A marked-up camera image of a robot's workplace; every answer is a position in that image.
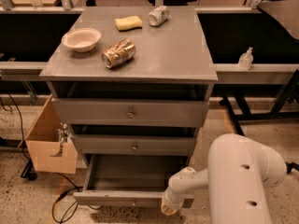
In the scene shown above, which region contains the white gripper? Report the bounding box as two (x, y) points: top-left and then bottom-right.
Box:
(161, 188), (184, 216)

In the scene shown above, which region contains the grey bottom drawer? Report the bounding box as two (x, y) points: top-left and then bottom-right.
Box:
(74, 154), (186, 208)

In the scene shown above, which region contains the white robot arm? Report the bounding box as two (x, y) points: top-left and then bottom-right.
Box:
(161, 133), (287, 224)

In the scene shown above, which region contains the grey middle drawer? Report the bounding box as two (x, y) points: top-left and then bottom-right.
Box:
(71, 125), (197, 156)

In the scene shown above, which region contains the grey drawer cabinet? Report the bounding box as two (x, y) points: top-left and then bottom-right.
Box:
(39, 6), (219, 161)

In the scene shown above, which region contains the black caster wheel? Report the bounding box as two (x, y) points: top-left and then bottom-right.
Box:
(286, 162), (299, 174)

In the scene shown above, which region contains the wooden side box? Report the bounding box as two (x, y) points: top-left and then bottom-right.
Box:
(25, 96), (78, 174)

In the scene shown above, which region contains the gold crushed soda can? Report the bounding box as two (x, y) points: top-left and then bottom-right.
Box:
(101, 38), (136, 69)

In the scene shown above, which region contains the clear sanitizer pump bottle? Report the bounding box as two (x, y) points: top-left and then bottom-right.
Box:
(237, 47), (253, 71)

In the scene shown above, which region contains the white paper bowl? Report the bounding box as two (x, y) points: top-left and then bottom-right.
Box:
(62, 28), (102, 53)

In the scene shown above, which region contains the yellow sponge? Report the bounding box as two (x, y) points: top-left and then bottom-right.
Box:
(115, 16), (143, 31)

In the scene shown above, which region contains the silver soda can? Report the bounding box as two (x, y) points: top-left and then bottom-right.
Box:
(148, 6), (170, 27)

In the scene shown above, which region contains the dark desk top corner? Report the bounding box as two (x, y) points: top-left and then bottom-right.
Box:
(257, 0), (299, 39)

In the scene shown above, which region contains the black floor cable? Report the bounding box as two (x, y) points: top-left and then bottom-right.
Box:
(50, 171), (104, 224)

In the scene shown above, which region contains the black table leg frame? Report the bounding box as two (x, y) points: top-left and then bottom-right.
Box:
(215, 70), (299, 135)

